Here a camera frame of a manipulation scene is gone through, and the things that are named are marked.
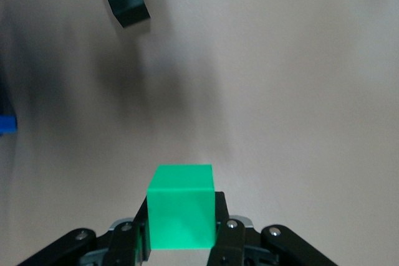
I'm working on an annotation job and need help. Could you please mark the green cube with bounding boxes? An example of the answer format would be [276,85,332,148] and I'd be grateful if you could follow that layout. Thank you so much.
[146,163,217,251]

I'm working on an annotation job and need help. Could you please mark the blue plastic bin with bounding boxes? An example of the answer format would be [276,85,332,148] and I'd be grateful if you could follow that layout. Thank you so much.
[0,115,17,135]

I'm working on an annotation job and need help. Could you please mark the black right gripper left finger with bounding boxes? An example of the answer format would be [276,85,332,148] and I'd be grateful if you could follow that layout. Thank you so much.
[103,194,153,266]

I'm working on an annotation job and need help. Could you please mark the brown table cover mat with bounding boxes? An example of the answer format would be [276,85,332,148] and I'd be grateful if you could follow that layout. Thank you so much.
[0,0,399,266]

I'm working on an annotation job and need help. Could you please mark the black cube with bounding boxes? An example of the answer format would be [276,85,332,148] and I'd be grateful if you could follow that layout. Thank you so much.
[102,0,151,29]

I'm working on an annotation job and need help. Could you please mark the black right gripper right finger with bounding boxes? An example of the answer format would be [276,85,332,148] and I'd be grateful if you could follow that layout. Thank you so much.
[206,190,248,266]

